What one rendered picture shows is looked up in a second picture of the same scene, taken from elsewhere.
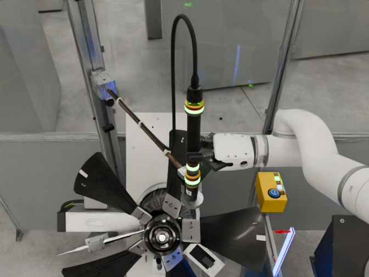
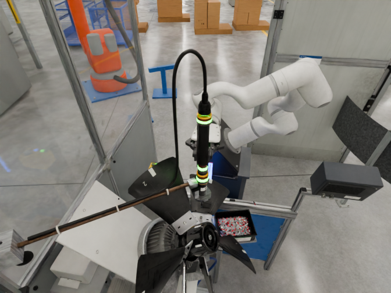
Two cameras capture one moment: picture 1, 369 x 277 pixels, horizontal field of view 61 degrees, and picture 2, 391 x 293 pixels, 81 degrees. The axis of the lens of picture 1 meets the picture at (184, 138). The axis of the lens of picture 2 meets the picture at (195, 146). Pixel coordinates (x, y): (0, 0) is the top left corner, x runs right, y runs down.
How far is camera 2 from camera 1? 74 cm
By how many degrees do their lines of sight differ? 58
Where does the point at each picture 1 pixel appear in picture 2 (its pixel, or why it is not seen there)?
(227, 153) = (215, 135)
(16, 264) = not seen: outside the picture
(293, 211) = not seen: hidden behind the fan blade
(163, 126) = (94, 208)
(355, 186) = (282, 81)
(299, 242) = not seen: hidden behind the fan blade
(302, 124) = (226, 86)
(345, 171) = (270, 82)
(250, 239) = (211, 186)
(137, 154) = (105, 250)
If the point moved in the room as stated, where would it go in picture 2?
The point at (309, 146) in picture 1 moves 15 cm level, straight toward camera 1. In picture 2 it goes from (240, 91) to (278, 104)
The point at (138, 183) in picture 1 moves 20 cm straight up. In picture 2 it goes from (130, 264) to (118, 238)
